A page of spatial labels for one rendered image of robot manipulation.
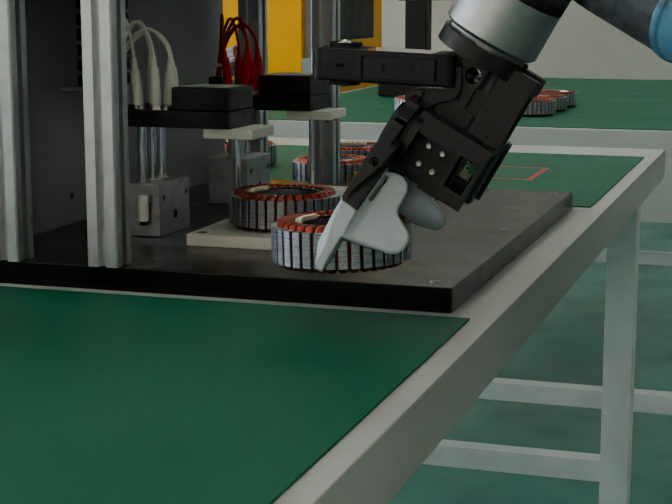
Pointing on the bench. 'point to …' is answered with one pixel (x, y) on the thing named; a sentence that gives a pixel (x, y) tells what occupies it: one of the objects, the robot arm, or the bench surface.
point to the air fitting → (143, 209)
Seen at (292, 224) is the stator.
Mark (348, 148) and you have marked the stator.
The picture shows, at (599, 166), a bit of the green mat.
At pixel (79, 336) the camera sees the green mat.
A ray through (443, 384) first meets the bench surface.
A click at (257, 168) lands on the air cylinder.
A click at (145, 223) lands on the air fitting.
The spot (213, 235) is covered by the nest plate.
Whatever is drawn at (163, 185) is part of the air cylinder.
